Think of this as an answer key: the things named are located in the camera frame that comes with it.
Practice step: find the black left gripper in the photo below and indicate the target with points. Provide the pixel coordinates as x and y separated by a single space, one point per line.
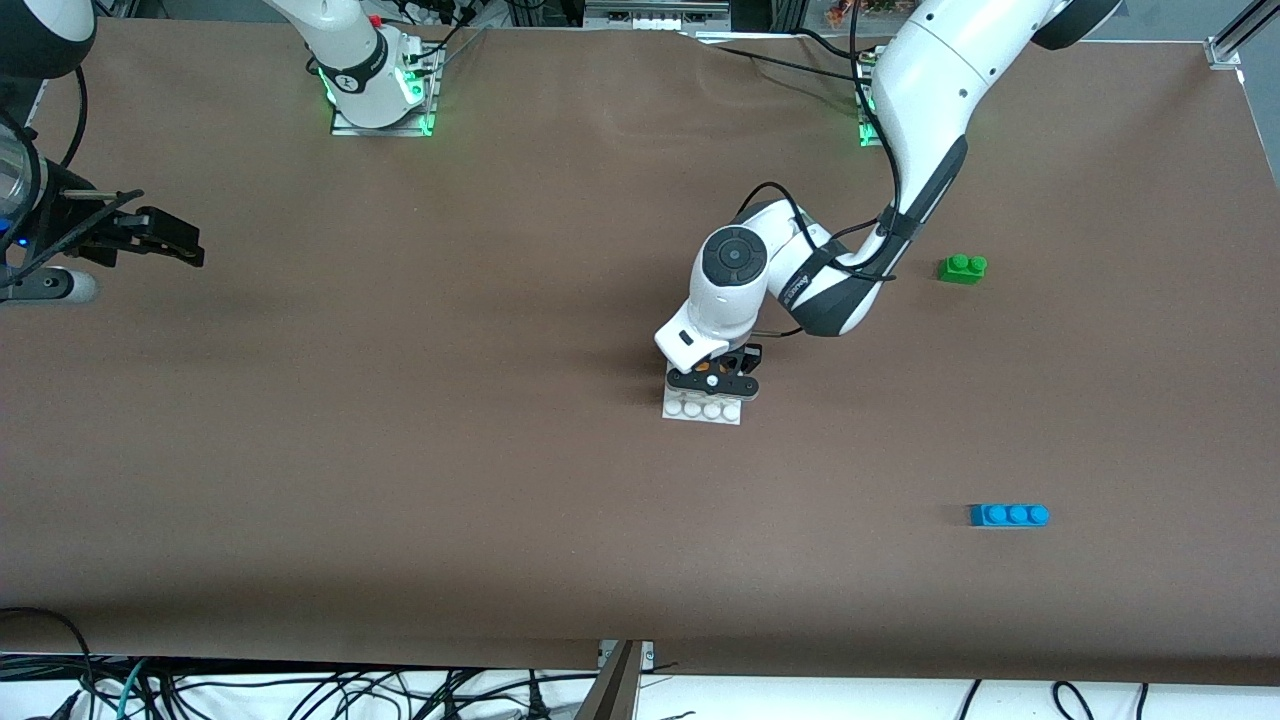
748 357

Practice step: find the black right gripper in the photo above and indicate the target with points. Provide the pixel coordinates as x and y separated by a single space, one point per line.
92 229

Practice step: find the white studded base plate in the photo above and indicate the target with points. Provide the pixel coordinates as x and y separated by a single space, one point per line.
700 412

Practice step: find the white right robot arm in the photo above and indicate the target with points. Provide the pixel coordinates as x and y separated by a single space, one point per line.
350 60

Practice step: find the green two-stud block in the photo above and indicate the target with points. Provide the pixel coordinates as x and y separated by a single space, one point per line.
960 270

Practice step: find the blue three-stud block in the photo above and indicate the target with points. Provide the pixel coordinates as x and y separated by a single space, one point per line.
1005 515

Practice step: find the dark diagonal strut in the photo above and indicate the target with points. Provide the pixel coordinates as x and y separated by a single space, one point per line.
615 690

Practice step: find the colourful background clutter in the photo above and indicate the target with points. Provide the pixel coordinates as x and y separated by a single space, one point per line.
865 10

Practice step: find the aluminium profile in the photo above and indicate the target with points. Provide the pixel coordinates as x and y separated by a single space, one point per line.
1225 48

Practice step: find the small metal bracket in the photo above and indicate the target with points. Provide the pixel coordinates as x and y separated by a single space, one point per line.
648 655

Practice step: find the aluminium frame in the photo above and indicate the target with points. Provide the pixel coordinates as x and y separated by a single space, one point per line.
650 20

